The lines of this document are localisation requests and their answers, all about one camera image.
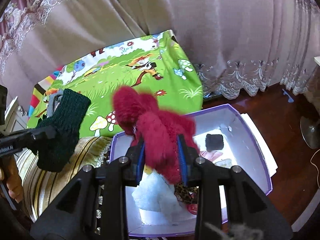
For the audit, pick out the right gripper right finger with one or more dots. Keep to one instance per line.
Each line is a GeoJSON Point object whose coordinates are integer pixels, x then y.
{"type": "Point", "coordinates": [230, 204]}

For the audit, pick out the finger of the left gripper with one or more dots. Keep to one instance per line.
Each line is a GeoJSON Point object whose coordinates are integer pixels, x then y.
{"type": "Point", "coordinates": [17, 141]}

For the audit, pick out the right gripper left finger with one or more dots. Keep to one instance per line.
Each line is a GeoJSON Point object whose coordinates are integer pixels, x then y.
{"type": "Point", "coordinates": [93, 204]}

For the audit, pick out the dark green knit sock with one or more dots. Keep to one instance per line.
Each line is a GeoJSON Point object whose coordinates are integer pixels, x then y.
{"type": "Point", "coordinates": [55, 153]}

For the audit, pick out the black white checkered cloth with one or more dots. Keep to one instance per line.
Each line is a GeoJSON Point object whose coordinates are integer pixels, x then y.
{"type": "Point", "coordinates": [54, 101]}

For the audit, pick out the pink red round cloth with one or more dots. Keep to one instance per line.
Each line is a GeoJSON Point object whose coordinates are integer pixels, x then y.
{"type": "Point", "coordinates": [192, 208]}

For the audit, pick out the leopard print scrunchie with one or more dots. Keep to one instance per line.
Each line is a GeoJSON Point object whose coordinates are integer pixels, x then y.
{"type": "Point", "coordinates": [187, 195]}

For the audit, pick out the light blue towel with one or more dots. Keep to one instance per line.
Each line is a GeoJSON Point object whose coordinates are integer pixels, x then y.
{"type": "Point", "coordinates": [157, 203]}

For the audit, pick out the red satin cloth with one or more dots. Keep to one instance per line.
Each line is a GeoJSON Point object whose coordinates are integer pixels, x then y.
{"type": "Point", "coordinates": [211, 156]}

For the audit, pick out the brown knit sock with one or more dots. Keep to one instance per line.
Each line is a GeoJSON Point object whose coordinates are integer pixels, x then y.
{"type": "Point", "coordinates": [214, 142]}

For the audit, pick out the red fuzzy sock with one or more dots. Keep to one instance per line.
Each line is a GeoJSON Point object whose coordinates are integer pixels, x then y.
{"type": "Point", "coordinates": [139, 115]}

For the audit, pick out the yellow sponge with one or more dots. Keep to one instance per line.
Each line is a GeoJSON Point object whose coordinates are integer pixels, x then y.
{"type": "Point", "coordinates": [148, 170]}

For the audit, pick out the person left hand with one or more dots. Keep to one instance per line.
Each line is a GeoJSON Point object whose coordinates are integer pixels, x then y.
{"type": "Point", "coordinates": [9, 173]}

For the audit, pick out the white carved nightstand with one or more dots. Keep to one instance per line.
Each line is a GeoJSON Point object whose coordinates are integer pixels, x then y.
{"type": "Point", "coordinates": [16, 117]}

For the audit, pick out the striped velvet cushion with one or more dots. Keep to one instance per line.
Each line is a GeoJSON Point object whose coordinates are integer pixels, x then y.
{"type": "Point", "coordinates": [41, 187]}

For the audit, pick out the purple white storage box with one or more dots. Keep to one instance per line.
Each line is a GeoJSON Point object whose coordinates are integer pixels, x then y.
{"type": "Point", "coordinates": [242, 143]}

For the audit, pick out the floor fan base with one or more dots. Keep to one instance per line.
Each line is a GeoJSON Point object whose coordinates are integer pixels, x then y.
{"type": "Point", "coordinates": [309, 127]}

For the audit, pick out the green cartoon bed sheet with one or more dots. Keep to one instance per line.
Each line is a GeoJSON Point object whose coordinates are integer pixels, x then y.
{"type": "Point", "coordinates": [155, 63]}

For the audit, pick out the white side table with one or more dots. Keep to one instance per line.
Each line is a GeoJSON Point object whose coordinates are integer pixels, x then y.
{"type": "Point", "coordinates": [317, 60]}

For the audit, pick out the beige pink curtain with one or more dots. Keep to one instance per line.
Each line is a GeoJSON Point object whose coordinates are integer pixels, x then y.
{"type": "Point", "coordinates": [237, 44]}

